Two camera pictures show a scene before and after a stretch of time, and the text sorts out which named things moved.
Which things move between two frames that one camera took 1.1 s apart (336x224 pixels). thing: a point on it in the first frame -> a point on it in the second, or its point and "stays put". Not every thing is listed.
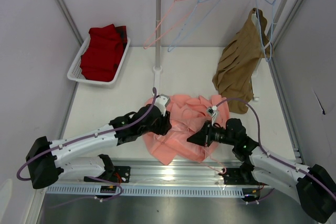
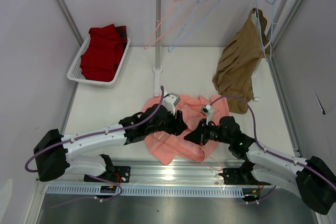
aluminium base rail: (148, 178) stays put
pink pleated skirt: (188, 117) stays put
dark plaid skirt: (122, 30) stays put
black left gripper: (165, 125) -> (177, 125)
